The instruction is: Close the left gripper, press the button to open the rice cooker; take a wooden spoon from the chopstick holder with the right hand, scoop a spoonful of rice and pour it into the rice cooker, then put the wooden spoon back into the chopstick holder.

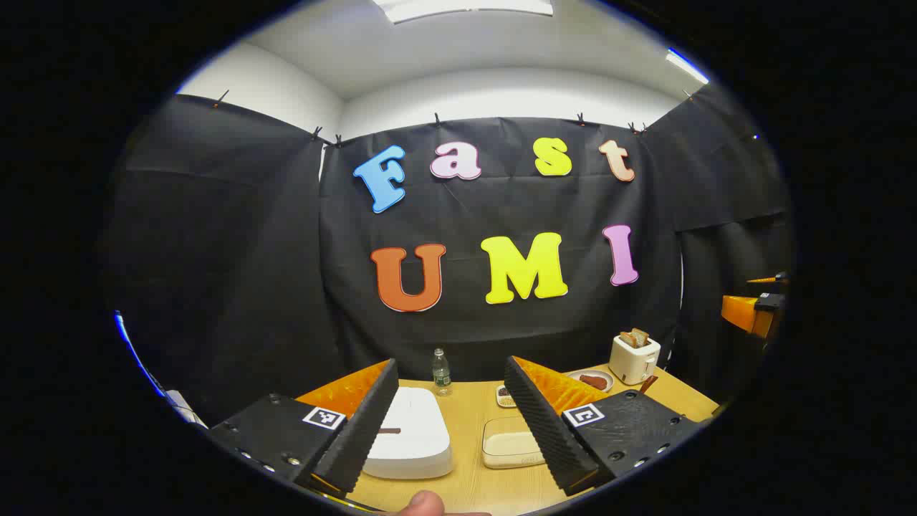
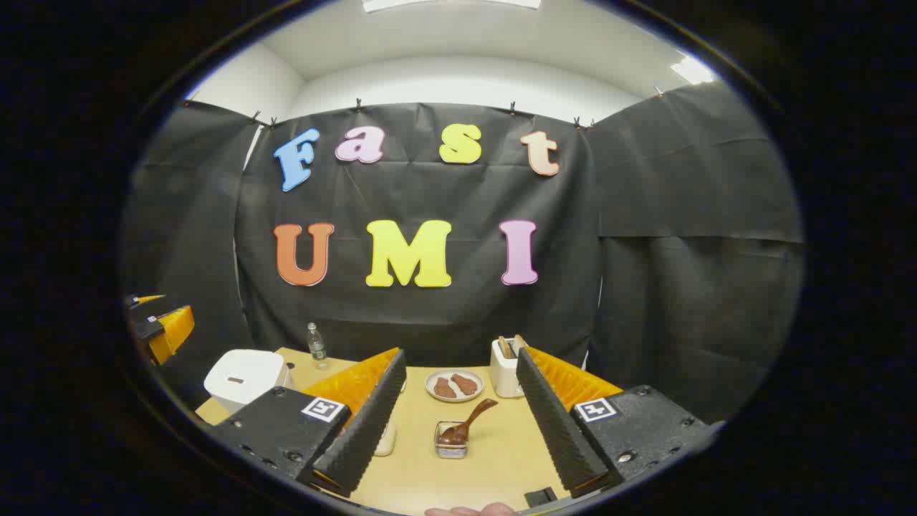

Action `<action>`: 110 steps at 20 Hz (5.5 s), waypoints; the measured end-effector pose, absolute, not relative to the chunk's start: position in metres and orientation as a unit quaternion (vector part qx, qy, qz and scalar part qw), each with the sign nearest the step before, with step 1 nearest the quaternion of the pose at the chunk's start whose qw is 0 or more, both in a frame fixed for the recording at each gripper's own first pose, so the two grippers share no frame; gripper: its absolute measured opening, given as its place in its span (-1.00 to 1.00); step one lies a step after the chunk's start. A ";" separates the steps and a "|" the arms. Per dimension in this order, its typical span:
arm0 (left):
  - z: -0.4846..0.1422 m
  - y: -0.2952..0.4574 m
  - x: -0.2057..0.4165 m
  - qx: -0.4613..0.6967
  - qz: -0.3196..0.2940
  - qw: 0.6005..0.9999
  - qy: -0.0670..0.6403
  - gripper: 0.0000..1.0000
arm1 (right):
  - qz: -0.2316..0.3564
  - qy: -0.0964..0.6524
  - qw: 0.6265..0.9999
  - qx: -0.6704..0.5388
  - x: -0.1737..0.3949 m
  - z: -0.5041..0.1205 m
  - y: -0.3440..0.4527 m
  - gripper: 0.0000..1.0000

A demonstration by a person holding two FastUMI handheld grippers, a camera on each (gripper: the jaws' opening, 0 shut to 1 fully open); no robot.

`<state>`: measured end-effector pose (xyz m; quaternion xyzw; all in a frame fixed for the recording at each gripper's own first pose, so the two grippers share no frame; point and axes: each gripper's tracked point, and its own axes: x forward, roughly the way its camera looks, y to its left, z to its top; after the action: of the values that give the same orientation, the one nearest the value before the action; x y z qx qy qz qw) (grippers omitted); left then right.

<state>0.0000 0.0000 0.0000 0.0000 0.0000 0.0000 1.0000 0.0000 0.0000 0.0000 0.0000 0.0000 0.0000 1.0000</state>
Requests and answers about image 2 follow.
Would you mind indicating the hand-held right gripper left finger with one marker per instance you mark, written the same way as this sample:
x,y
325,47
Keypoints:
x,y
372,423

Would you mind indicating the black backdrop cloth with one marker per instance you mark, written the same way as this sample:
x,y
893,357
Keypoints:
x,y
444,322

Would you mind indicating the white round plate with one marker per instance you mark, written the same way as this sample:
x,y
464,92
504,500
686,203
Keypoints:
x,y
433,387

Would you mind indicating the white toaster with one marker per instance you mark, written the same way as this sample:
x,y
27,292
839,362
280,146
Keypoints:
x,y
505,380

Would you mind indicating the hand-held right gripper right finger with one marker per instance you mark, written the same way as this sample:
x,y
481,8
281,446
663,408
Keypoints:
x,y
555,430

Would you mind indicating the toast slice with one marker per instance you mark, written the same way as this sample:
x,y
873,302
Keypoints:
x,y
519,341
505,347

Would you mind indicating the white rice cooker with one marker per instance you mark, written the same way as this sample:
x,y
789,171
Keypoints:
x,y
243,376

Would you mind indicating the brown steak piece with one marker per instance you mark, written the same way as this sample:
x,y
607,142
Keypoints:
x,y
465,384
445,389

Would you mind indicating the clear box of white rice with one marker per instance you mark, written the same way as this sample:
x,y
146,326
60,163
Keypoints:
x,y
385,441

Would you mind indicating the clear plastic water bottle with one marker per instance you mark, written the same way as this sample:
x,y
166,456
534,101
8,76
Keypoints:
x,y
317,347

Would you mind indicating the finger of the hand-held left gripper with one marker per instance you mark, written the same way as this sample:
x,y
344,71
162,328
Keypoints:
x,y
140,300
154,331

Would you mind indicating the ceiling light panel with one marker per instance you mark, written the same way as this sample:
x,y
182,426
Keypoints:
x,y
451,3

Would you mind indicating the brown wooden spoon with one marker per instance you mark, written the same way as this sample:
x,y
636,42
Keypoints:
x,y
469,423

